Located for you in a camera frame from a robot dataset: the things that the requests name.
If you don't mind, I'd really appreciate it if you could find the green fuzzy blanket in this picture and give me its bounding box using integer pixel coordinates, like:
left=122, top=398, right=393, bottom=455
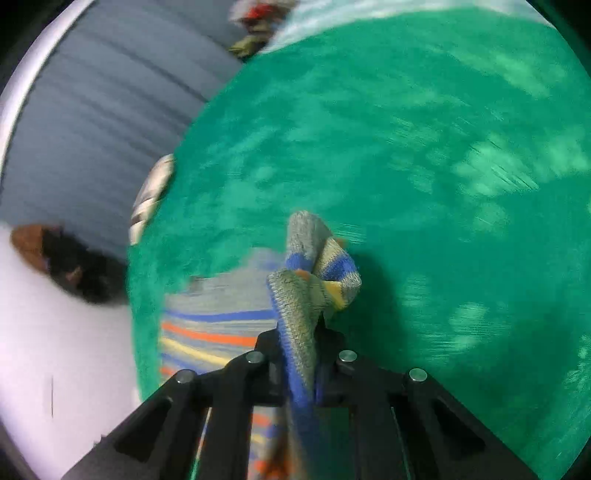
left=127, top=9, right=591, bottom=480

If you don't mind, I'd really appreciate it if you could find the grey pleated curtain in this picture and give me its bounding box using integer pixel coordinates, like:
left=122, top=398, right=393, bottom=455
left=0, top=0, right=245, bottom=243

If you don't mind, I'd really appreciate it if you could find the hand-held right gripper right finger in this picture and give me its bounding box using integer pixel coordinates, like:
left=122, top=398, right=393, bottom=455
left=315, top=329, right=539, bottom=480

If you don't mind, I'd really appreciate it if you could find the light blue cloth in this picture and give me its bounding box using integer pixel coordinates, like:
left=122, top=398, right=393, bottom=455
left=268, top=0, right=546, bottom=51

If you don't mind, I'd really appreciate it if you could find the white and black flat item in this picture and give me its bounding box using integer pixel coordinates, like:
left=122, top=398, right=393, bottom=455
left=128, top=154, right=176, bottom=245

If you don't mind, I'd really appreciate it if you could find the striped knit sweater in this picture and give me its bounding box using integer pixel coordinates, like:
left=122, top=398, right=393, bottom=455
left=157, top=210, right=363, bottom=480

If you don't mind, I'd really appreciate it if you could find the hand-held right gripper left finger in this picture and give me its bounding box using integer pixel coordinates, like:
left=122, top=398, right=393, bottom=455
left=62, top=329, right=288, bottom=480

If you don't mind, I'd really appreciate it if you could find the red and olive cloth heap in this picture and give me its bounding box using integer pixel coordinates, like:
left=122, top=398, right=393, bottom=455
left=228, top=0, right=298, bottom=60

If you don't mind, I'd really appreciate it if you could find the black and brown cloth heap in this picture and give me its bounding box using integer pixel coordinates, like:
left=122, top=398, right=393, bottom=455
left=10, top=223, right=129, bottom=306

